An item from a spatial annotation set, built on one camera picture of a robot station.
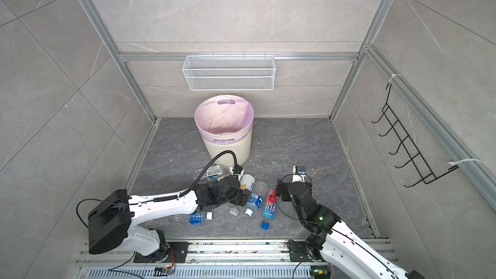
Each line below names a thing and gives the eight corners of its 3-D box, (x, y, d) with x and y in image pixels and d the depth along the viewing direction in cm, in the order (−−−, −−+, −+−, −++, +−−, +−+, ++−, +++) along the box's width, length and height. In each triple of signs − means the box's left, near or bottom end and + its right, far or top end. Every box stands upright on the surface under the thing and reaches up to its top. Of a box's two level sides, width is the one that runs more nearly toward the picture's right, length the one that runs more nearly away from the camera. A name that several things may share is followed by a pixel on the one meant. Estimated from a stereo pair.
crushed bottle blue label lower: (193, 226, 82) (189, 222, 76) (193, 218, 84) (189, 213, 78) (203, 225, 82) (200, 220, 77) (203, 216, 84) (200, 211, 79)
